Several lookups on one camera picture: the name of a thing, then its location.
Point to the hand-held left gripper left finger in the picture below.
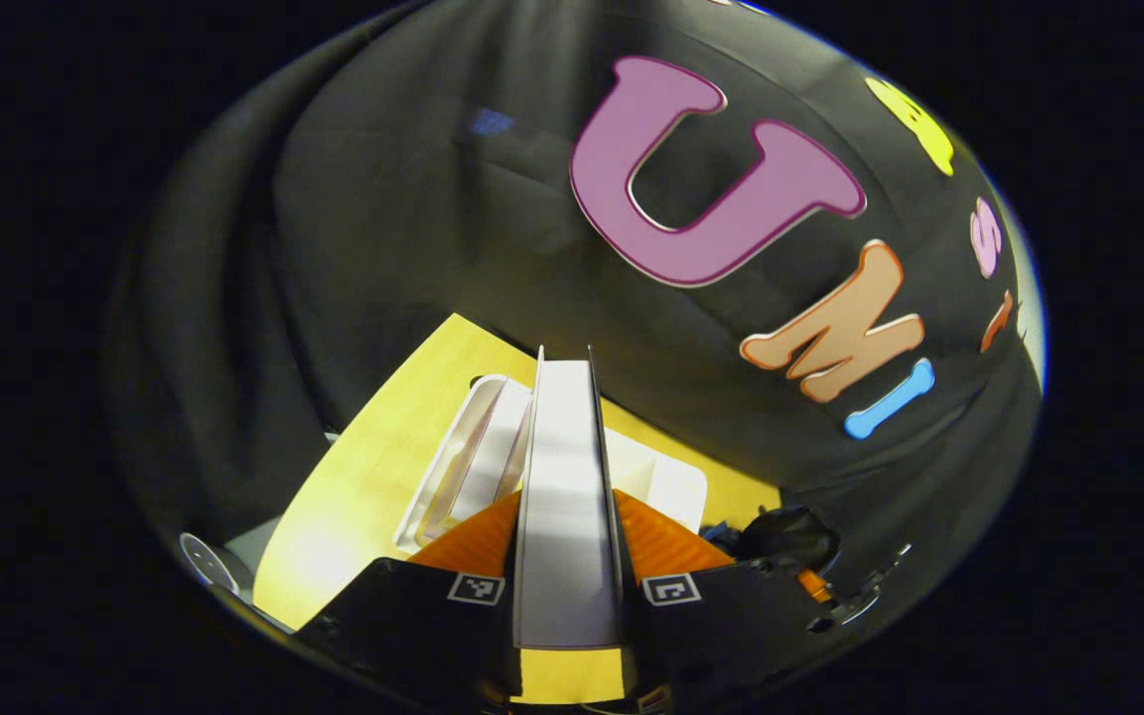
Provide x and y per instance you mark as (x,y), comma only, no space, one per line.
(403,626)

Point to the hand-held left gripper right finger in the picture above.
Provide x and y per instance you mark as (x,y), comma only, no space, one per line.
(721,626)

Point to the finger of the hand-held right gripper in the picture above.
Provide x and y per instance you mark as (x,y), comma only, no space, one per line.
(815,586)

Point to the blue schoolbag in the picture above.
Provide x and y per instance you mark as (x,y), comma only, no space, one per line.
(790,536)

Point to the white bookshelf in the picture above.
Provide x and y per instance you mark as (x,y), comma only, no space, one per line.
(671,492)

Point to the grey cover book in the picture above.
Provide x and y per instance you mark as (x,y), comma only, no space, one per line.
(567,516)

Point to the grey round disc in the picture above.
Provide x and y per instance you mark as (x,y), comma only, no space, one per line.
(205,561)

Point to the black backdrop cloth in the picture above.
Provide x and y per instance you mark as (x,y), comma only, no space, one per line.
(383,199)

